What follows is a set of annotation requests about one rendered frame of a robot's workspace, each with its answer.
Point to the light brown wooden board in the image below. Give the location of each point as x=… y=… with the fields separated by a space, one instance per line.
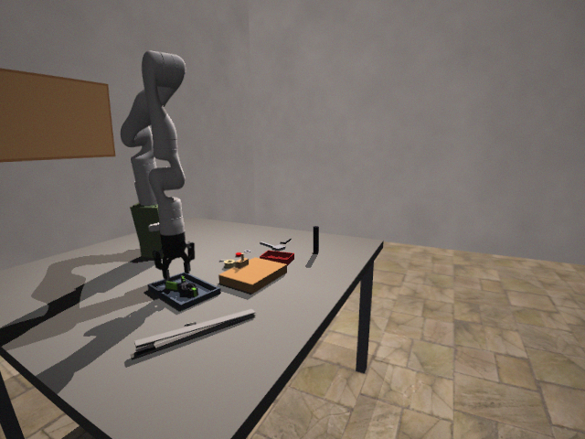
x=252 y=277

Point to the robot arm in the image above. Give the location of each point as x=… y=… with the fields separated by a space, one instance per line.
x=163 y=70

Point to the black cylinder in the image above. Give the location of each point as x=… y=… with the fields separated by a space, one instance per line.
x=316 y=239

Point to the red rectangular tray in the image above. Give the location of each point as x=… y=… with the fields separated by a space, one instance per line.
x=282 y=257

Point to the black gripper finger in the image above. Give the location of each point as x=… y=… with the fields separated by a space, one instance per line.
x=190 y=248
x=163 y=266

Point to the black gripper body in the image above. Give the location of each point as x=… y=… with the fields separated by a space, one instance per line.
x=169 y=243

